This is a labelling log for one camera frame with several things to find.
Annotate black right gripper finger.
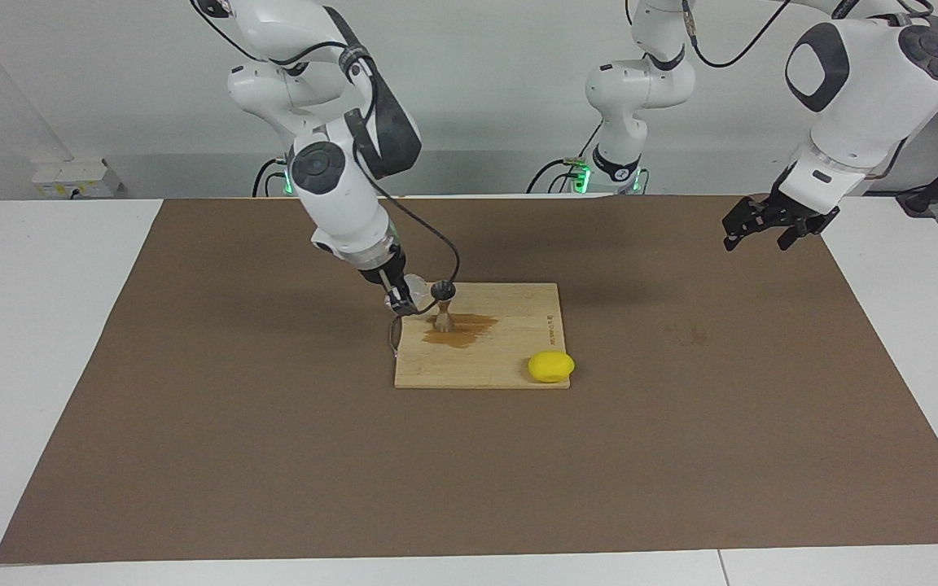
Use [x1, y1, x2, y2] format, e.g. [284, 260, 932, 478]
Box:
[388, 277, 419, 317]

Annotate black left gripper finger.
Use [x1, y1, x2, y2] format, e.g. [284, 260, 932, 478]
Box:
[721, 198, 773, 251]
[777, 218, 818, 251]

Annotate metal jigger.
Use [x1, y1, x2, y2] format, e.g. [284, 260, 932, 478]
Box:
[424, 280, 458, 333]

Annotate wooden cutting board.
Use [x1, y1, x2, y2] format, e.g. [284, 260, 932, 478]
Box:
[388, 282, 572, 390]

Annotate yellow lemon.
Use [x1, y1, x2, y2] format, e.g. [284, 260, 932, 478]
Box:
[528, 352, 576, 383]

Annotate brown table mat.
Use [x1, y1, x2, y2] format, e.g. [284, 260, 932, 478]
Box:
[0, 195, 938, 564]

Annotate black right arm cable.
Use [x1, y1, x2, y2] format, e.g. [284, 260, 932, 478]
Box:
[192, 0, 462, 287]

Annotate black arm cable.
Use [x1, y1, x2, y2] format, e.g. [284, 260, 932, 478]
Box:
[192, 0, 462, 287]
[622, 0, 783, 69]

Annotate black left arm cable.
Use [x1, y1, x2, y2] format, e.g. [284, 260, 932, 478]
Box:
[622, 0, 783, 69]

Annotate black right base cables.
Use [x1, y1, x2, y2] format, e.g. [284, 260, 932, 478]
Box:
[252, 157, 287, 198]

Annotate black base cables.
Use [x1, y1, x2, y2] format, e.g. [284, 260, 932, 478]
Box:
[526, 122, 602, 195]
[252, 157, 287, 198]

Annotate black left base cables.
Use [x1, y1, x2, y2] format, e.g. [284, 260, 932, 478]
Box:
[526, 122, 602, 195]

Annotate white wall socket box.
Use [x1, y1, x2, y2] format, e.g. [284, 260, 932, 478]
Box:
[32, 159, 124, 199]

